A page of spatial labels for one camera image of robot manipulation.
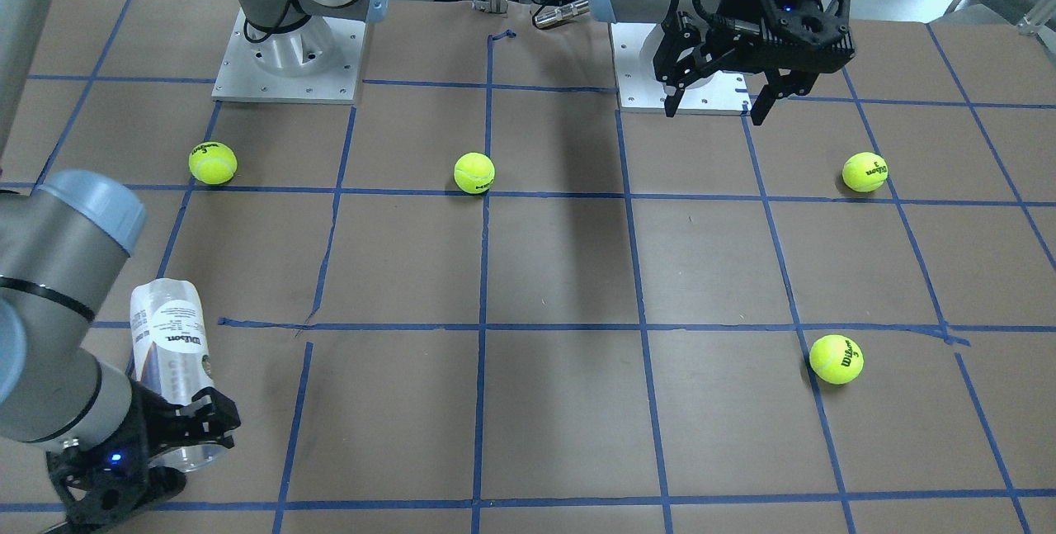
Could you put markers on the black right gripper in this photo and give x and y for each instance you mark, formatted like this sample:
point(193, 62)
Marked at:
point(167, 427)

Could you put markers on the clear Wilson tennis ball can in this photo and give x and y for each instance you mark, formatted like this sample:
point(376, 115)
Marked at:
point(169, 344)

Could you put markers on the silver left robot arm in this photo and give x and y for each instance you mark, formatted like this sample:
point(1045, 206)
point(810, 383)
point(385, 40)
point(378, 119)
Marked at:
point(652, 12)

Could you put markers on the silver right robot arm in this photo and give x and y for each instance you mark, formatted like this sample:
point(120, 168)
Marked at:
point(63, 247)

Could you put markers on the yellow tennis ball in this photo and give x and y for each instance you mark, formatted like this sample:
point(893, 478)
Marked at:
point(474, 173)
point(864, 172)
point(836, 359)
point(212, 163)

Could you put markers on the yellow tennis ball centre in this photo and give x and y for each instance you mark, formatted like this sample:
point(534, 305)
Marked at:
point(474, 173)

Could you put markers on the silver metal cylinder plug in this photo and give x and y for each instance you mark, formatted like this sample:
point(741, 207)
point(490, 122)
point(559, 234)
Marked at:
point(550, 16)

